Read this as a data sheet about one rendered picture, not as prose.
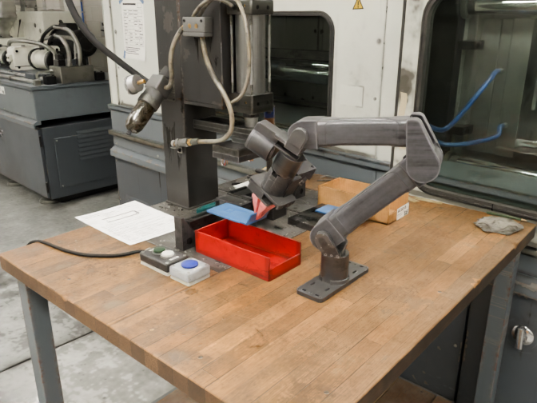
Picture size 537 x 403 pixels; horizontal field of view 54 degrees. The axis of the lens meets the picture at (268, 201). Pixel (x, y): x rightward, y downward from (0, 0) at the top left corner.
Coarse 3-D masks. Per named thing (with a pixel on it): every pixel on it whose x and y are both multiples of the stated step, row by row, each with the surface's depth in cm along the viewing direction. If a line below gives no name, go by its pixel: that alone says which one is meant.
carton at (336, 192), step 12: (336, 180) 171; (348, 180) 170; (324, 192) 163; (336, 192) 160; (348, 192) 158; (336, 204) 162; (396, 204) 161; (408, 204) 159; (372, 216) 154; (384, 216) 151; (396, 216) 155
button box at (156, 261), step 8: (40, 240) 140; (56, 248) 135; (64, 248) 134; (152, 248) 129; (168, 248) 129; (88, 256) 131; (96, 256) 131; (104, 256) 131; (112, 256) 131; (120, 256) 131; (144, 256) 126; (152, 256) 125; (160, 256) 125; (176, 256) 125; (184, 256) 125; (144, 264) 127; (152, 264) 125; (160, 264) 122; (168, 264) 121; (160, 272) 123; (168, 272) 122
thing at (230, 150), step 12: (204, 120) 158; (216, 120) 160; (228, 120) 156; (240, 120) 154; (252, 120) 144; (216, 132) 150; (240, 132) 144; (216, 144) 143; (228, 144) 143; (240, 144) 143; (216, 156) 143; (228, 156) 140; (240, 156) 138; (252, 156) 141
